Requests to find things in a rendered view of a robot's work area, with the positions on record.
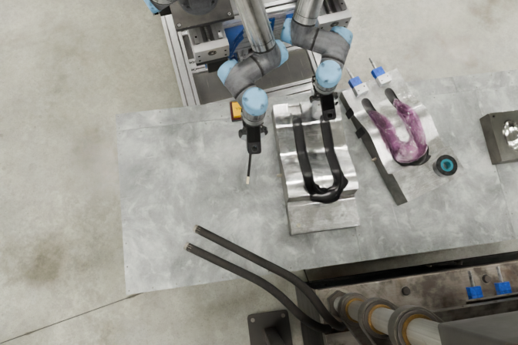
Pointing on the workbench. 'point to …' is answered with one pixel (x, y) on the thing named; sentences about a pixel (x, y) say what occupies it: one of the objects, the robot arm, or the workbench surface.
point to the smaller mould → (501, 135)
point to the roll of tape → (446, 165)
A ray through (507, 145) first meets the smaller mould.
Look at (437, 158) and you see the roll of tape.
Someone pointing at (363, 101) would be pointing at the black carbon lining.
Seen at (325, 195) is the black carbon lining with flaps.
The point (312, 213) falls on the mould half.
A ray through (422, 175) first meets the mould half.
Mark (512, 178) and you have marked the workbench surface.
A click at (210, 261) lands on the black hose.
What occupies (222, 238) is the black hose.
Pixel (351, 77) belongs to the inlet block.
